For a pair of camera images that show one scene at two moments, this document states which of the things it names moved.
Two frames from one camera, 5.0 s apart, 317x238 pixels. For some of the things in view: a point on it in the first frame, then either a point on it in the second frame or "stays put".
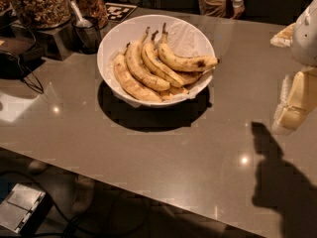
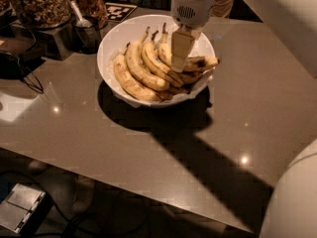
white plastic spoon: x=82 y=22 stays put
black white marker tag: x=118 y=12 stays put
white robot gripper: x=305 y=37 → x=191 y=14
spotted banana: x=185 y=62 stays put
